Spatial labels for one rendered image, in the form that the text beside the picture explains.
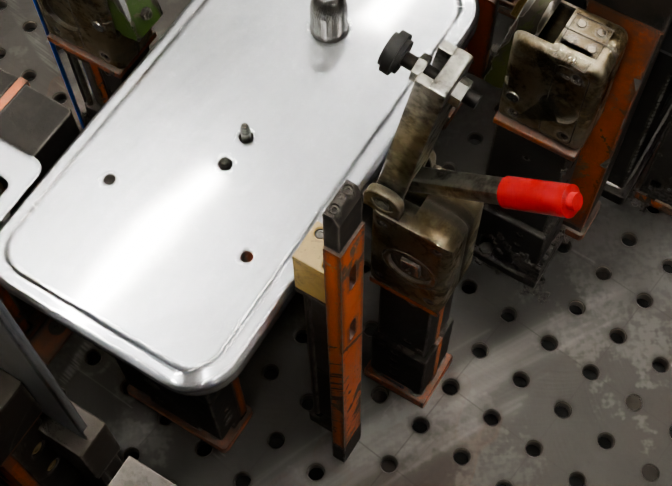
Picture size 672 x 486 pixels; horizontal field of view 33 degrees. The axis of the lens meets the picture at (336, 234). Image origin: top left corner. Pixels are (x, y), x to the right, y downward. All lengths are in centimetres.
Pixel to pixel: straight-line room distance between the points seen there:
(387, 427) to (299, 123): 35
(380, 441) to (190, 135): 38
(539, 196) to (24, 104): 46
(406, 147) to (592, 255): 51
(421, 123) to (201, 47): 31
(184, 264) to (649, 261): 55
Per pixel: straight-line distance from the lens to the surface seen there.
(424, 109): 70
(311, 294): 83
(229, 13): 99
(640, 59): 96
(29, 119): 98
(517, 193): 74
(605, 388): 116
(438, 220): 82
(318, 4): 93
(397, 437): 112
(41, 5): 105
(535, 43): 89
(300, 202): 88
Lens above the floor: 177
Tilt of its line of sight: 63 degrees down
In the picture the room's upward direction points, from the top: 2 degrees counter-clockwise
